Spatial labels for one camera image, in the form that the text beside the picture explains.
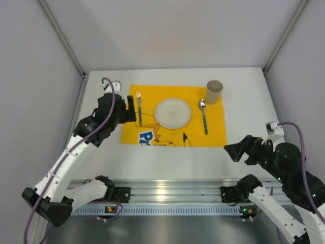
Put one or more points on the cream round plate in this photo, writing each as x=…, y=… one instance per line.
x=172, y=113

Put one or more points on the perforated cable duct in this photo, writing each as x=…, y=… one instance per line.
x=165, y=210

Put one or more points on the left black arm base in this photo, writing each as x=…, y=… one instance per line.
x=117, y=194

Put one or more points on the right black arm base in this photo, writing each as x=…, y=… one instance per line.
x=234, y=195

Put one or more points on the yellow cloth placemat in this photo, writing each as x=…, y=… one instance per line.
x=191, y=135

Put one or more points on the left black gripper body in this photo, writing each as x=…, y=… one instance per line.
x=124, y=113

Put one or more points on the beige paper cup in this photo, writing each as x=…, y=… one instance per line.
x=213, y=91

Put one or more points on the spoon with green handle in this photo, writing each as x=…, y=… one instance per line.
x=202, y=107

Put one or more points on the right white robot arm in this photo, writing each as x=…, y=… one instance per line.
x=304, y=190

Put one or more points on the aluminium rail frame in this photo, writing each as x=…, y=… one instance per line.
x=175, y=191

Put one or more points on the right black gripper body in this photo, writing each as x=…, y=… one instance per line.
x=247, y=150

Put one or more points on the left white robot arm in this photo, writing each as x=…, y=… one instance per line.
x=51, y=198

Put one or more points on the fork with green handle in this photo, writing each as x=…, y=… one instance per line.
x=139, y=100

